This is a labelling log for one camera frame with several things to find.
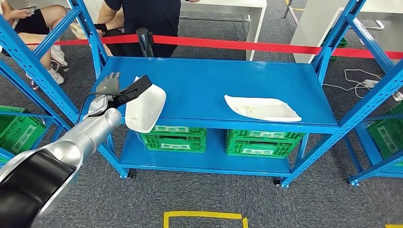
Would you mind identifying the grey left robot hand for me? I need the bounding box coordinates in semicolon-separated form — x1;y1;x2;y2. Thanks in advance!
95;72;122;95

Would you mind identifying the white curved plastic part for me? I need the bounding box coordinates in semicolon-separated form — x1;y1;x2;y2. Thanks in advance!
125;76;167;134

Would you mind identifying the white plastic part with writing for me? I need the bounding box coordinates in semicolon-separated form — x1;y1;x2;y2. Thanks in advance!
224;95;303;123

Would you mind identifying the beige shoe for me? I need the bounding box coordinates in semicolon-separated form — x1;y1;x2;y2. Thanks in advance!
69;22;99;40

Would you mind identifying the person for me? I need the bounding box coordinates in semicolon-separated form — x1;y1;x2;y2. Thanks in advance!
94;0;201;58
0;0;69;86

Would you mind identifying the red barrier tape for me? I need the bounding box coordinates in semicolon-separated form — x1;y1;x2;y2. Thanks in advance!
27;34;403;60

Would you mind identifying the white table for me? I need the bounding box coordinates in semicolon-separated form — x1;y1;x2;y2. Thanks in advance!
179;0;268;62

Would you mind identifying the white desk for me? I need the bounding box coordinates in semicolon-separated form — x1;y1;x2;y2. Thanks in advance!
289;0;403;64

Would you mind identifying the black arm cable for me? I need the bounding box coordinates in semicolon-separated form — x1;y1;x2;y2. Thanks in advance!
76;89;139;125

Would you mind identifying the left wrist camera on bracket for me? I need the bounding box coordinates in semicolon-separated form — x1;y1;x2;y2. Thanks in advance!
111;74;153;110

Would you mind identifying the black stanchion post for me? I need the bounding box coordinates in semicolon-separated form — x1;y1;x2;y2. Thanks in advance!
136;28;155;58

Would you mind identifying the white floor cable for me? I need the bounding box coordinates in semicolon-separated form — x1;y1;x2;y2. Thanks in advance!
322;69;383;99

